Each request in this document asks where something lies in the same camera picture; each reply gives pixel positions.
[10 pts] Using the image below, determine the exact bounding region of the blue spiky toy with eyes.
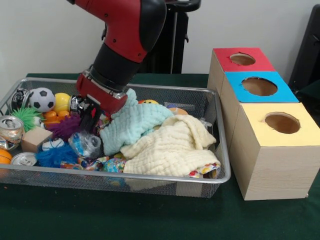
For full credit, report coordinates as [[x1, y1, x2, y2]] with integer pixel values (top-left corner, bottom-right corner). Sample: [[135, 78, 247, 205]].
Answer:
[[36, 138, 80, 169]]

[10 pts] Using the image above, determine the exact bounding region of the colourful globe ball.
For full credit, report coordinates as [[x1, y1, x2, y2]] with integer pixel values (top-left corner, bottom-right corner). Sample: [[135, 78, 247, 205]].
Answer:
[[102, 157, 127, 174]]

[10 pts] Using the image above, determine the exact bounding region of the green spiky toy with eyes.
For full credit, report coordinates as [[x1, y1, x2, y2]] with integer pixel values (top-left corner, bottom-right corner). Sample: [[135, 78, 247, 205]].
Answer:
[[9, 107, 45, 131]]

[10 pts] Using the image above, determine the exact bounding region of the green cloth side table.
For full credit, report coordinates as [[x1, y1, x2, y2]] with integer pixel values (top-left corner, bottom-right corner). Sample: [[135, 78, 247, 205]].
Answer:
[[297, 81, 320, 108]]

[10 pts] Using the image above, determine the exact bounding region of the purple spiky ball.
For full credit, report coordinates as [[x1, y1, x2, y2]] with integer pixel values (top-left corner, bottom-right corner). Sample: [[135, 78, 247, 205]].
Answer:
[[47, 114, 85, 142]]

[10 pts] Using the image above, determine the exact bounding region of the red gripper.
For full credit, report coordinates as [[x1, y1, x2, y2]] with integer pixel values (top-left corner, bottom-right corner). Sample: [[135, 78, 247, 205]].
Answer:
[[75, 72, 129, 135]]

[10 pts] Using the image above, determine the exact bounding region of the dark green table cloth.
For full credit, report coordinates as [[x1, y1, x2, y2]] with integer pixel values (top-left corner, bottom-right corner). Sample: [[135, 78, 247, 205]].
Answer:
[[0, 72, 320, 240]]

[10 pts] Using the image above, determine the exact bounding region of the crushed clear plastic bottle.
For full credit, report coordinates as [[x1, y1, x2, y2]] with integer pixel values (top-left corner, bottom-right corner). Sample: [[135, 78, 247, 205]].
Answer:
[[68, 131, 102, 159]]

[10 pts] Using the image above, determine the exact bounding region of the cream yellow waffle cloth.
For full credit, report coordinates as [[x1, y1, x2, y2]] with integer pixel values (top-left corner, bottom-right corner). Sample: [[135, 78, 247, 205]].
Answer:
[[120, 114, 221, 177]]

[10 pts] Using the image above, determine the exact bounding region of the mint green waffle cloth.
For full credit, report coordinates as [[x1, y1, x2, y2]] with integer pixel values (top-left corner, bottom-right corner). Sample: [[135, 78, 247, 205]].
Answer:
[[99, 88, 175, 156]]

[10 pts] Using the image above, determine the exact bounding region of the silver wire mesh bin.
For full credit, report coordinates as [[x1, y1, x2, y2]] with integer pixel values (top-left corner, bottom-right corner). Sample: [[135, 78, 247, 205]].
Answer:
[[0, 77, 232, 200]]

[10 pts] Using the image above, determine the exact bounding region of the crushed silver can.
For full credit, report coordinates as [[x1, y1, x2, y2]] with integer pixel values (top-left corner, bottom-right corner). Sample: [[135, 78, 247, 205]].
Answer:
[[0, 116, 26, 151]]

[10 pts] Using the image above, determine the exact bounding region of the small wooden cube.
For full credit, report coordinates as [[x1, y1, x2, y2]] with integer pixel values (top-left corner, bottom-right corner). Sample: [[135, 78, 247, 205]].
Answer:
[[21, 126, 54, 153]]

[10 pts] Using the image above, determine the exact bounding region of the white and black soccer ball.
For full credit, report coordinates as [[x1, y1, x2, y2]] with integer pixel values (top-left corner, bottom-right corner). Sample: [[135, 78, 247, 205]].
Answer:
[[29, 86, 57, 112]]

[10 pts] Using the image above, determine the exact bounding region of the wooden box with three holes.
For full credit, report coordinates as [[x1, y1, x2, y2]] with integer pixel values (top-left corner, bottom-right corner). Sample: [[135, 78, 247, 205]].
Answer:
[[206, 47, 320, 201]]

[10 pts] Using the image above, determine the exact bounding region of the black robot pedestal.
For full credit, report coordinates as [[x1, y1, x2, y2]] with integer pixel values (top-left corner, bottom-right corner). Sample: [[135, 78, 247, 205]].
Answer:
[[138, 0, 202, 74]]

